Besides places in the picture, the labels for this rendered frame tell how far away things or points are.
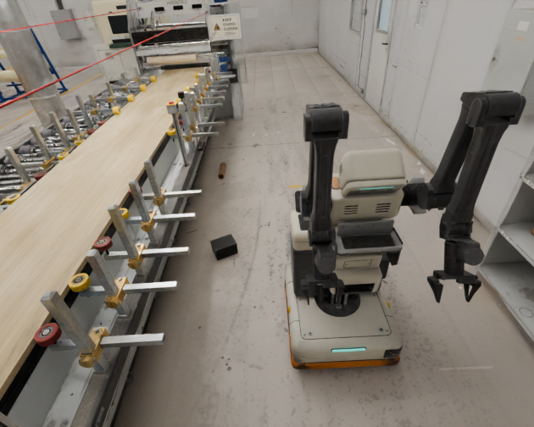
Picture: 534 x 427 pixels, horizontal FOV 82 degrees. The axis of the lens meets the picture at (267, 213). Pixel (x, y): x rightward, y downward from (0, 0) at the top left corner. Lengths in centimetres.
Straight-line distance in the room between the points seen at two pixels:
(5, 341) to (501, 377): 242
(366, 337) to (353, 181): 105
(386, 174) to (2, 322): 154
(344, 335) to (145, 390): 122
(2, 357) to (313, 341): 135
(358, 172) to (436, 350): 149
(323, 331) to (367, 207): 89
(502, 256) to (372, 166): 183
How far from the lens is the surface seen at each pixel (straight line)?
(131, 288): 151
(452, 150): 110
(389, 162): 115
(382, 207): 127
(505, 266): 284
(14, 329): 155
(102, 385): 147
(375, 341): 191
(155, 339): 132
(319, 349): 186
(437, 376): 224
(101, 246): 171
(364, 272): 148
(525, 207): 257
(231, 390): 207
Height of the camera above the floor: 187
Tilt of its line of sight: 36 degrees down
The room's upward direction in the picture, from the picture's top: 5 degrees counter-clockwise
